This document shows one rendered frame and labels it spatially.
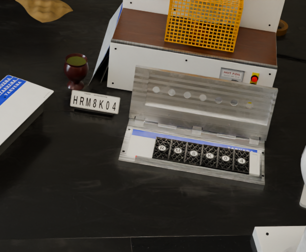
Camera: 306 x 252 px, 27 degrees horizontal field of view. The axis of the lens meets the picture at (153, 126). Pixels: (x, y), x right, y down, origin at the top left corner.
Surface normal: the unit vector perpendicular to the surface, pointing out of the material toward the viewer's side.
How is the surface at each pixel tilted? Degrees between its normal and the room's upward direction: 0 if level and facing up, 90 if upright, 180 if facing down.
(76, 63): 0
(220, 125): 75
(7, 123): 0
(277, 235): 0
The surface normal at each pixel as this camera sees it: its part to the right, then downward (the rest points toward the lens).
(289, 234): 0.11, -0.76
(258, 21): -0.14, 0.62
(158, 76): -0.11, 0.41
